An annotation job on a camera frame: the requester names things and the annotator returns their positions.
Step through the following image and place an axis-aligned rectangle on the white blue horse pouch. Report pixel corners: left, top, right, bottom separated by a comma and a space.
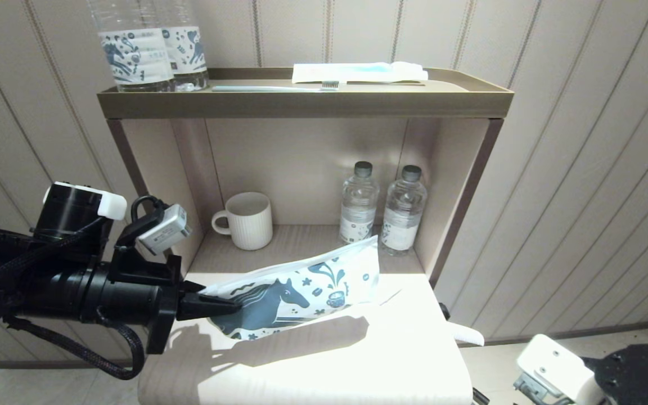
199, 235, 381, 341

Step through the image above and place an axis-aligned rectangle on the white ribbed ceramic mug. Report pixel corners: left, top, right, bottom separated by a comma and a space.
212, 192, 273, 251

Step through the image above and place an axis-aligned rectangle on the beige wooden shelf cabinet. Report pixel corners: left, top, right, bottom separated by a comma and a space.
106, 117, 505, 282

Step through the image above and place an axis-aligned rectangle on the small clear water bottle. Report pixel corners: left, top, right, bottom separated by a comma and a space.
381, 165, 428, 257
340, 161, 380, 248

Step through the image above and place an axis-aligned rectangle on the pale blue toothbrush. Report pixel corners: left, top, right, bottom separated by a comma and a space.
211, 81, 340, 92

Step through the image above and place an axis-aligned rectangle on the large clear water bottle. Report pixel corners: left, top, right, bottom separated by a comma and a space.
158, 0, 210, 92
87, 0, 176, 92

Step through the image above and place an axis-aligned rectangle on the white blue toothpaste packet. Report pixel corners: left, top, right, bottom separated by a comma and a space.
292, 62, 429, 85

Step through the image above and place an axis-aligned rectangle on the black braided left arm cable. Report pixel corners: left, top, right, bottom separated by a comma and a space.
3, 315, 146, 380

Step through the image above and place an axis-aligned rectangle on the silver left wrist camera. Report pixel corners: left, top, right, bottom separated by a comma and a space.
137, 204, 192, 255

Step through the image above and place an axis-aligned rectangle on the black left camera cable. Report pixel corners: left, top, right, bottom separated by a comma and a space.
131, 195, 167, 223

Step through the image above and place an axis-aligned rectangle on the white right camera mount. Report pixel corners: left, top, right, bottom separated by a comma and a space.
517, 334, 606, 405

